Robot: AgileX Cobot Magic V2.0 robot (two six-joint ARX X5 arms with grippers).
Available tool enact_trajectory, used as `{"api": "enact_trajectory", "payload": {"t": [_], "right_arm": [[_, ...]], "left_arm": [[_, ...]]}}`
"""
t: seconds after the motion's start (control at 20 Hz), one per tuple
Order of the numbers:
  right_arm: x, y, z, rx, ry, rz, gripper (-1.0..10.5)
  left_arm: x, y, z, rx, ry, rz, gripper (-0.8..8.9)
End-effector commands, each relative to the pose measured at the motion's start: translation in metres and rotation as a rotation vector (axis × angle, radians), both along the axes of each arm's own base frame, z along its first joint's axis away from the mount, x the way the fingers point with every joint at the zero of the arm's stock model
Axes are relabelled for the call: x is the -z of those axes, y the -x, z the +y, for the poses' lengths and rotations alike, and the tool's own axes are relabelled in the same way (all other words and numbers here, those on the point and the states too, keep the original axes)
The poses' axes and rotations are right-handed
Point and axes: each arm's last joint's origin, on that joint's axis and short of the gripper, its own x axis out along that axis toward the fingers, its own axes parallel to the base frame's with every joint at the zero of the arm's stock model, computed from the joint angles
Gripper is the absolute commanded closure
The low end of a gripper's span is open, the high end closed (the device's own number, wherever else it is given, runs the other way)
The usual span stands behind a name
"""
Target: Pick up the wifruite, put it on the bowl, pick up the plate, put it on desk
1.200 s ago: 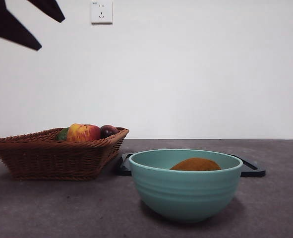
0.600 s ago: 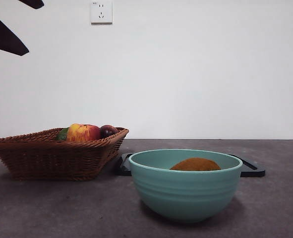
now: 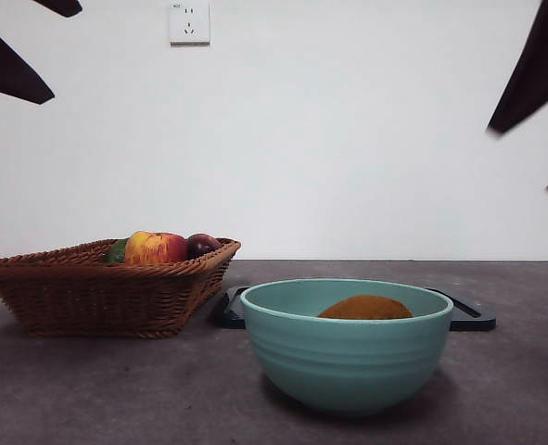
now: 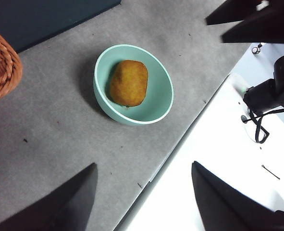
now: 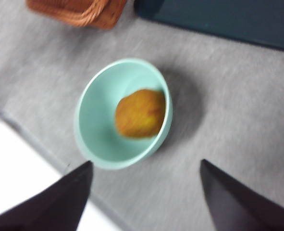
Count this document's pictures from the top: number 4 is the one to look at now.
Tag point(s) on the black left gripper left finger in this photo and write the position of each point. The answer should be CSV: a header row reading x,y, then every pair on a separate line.
x,y
55,209

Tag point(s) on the brown kiwi fruit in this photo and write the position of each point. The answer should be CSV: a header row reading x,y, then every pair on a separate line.
x,y
128,83

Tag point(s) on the black rectangular tray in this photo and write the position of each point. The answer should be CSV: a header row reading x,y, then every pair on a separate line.
x,y
43,19

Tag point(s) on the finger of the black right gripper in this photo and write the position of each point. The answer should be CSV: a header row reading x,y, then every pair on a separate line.
x,y
264,29
230,12

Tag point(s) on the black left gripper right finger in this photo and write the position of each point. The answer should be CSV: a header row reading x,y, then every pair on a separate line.
x,y
228,209

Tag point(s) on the thin black pin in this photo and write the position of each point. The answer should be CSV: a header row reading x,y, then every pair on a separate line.
x,y
271,172

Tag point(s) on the teal ceramic bowl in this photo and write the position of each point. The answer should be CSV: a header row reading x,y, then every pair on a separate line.
x,y
159,96

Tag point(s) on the brown wicker basket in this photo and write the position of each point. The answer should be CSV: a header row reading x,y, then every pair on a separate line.
x,y
0,69

